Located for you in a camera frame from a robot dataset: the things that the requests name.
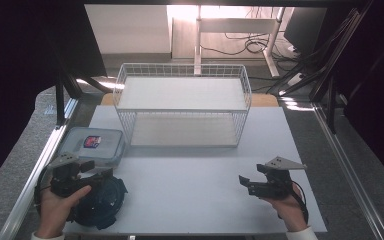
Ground black tripod stand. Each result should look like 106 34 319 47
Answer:
267 0 376 135

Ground person's right hand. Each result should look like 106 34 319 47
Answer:
260 184 310 233

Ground aluminium rail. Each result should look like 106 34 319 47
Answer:
0 97 80 240
312 102 384 240

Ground white cabinet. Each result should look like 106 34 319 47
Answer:
84 4 173 56

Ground black metal stand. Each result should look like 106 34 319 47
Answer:
53 49 115 128

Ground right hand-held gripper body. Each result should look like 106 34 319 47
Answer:
247 156 308 201

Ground clear plastic lidded container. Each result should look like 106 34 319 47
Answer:
58 126 127 168

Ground white desk frame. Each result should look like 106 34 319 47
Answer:
194 5 286 78

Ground black monitor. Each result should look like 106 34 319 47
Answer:
283 7 328 55

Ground black floor cables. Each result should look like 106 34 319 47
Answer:
199 30 303 64

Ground white wire shelf rack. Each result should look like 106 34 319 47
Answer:
112 62 253 149

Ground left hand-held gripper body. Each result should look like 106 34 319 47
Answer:
47 151 96 198

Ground person's left hand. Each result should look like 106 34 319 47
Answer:
34 184 93 240

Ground dark blue hat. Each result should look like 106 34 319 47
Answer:
69 168 129 231

